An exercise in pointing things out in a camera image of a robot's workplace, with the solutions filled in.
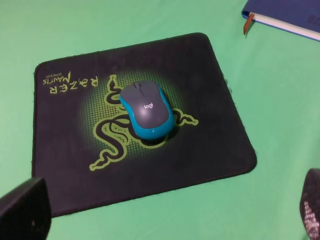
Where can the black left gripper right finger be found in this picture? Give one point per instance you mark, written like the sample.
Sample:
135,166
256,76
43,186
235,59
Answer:
309,205

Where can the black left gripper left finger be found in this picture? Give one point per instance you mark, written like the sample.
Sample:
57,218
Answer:
25,211

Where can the grey teal computer mouse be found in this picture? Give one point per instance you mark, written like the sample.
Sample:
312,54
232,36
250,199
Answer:
149,111

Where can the black green mouse pad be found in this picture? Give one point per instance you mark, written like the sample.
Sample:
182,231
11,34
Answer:
84,142

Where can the dark blue notebook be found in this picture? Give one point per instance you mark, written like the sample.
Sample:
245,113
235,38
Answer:
300,17

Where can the green tablecloth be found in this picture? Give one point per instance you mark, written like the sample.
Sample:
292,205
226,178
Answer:
274,80

